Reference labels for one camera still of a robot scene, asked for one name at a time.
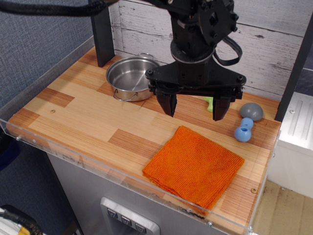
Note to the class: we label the orange cloth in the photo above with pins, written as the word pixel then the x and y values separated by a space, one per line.
pixel 193 168

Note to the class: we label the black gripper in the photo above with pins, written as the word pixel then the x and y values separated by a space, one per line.
pixel 206 78

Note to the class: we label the grey half dome toy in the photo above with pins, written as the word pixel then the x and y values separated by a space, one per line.
pixel 252 110

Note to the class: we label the stainless steel pot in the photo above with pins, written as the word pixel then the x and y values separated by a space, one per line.
pixel 127 79

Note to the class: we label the silver cabinet with button panel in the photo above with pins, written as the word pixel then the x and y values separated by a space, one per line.
pixel 84 191

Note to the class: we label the blue dumbbell shaped toy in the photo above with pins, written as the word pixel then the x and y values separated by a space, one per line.
pixel 243 132

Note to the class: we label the yellow tape piece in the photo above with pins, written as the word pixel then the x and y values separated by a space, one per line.
pixel 23 231

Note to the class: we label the white metal box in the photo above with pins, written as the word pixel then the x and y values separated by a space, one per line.
pixel 292 164

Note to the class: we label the dark left vertical post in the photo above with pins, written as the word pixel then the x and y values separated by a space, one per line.
pixel 102 34

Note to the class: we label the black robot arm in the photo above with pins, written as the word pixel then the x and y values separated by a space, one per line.
pixel 198 26

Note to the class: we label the green toy broccoli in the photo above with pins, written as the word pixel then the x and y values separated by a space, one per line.
pixel 209 100

